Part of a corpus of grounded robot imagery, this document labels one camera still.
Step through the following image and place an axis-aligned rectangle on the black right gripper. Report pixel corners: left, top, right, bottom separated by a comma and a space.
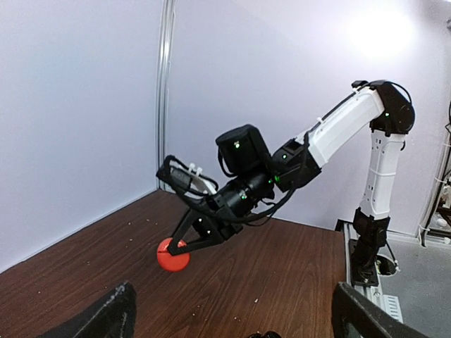
168, 198, 243, 256

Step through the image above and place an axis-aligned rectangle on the right aluminium corner post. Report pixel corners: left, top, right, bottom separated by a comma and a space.
154, 0, 177, 193

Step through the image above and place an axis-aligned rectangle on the small black clip object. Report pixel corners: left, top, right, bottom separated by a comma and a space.
247, 331, 281, 338

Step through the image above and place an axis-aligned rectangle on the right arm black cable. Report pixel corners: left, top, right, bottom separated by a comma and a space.
165, 133, 311, 228

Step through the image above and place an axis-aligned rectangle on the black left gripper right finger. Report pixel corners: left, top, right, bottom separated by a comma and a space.
332, 282, 427, 338

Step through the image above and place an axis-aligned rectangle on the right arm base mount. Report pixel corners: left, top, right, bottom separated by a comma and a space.
348, 239, 379, 287

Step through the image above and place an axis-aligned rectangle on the orange earbud charging case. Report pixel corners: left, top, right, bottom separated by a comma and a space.
156, 237, 191, 273

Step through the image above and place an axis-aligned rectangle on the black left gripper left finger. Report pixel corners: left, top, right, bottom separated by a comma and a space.
40, 282, 137, 338

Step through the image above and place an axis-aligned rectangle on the aluminium front rail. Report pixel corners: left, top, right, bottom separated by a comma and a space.
335, 219, 403, 323

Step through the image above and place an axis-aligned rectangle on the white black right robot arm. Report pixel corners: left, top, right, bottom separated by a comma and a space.
157, 80, 415, 287

